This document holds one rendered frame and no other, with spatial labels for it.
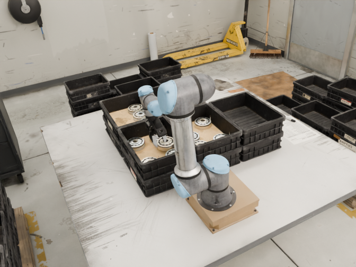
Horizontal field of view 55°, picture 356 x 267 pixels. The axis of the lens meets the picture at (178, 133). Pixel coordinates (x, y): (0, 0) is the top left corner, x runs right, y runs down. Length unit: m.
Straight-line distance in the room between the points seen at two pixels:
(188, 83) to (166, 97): 0.10
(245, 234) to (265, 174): 0.45
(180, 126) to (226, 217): 0.53
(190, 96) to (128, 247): 0.76
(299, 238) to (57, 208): 1.86
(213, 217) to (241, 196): 0.19
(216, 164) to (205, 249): 0.38
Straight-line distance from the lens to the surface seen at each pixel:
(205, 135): 2.04
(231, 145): 1.91
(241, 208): 1.65
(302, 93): 3.54
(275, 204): 1.81
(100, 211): 1.82
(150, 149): 1.96
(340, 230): 2.76
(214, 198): 1.61
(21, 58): 5.00
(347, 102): 3.23
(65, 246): 2.69
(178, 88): 1.25
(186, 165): 1.42
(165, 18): 5.42
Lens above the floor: 1.95
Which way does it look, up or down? 33 degrees down
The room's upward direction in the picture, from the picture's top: 4 degrees counter-clockwise
